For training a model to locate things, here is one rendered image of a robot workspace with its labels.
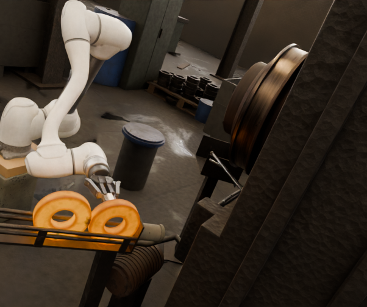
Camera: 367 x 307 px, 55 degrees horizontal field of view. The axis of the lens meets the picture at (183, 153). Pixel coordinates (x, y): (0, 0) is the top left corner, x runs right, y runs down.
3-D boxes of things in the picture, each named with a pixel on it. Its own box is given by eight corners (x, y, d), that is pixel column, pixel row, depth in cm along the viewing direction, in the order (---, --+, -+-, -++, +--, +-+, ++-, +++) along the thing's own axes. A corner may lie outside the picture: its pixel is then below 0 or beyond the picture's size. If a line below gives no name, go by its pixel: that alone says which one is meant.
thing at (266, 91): (271, 160, 153) (325, 55, 135) (228, 189, 113) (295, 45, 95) (258, 153, 155) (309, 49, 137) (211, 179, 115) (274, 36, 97)
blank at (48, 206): (100, 201, 99) (97, 194, 102) (42, 192, 91) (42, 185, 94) (81, 243, 104) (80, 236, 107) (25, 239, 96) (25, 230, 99)
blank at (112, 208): (148, 209, 107) (145, 202, 110) (99, 201, 99) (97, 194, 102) (128, 247, 112) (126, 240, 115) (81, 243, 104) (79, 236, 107)
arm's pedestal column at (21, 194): (-57, 203, 186) (-52, 153, 174) (11, 183, 220) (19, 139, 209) (-8, 246, 173) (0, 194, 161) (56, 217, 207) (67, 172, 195)
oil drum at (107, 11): (130, 86, 502) (149, 24, 468) (100, 88, 452) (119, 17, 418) (100, 70, 524) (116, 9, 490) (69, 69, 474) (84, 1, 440)
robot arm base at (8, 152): (-22, 144, 175) (-20, 134, 173) (21, 141, 193) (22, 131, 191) (-3, 161, 167) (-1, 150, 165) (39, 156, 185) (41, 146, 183)
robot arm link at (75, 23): (73, 35, 135) (103, 41, 145) (67, -11, 137) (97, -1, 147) (57, 47, 144) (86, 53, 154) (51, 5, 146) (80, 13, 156)
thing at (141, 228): (131, 254, 111) (144, 227, 107) (129, 254, 111) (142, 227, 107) (125, 237, 117) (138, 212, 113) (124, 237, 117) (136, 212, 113)
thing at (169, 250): (193, 240, 233) (236, 145, 205) (196, 268, 209) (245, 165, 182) (163, 232, 229) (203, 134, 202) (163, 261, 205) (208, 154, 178)
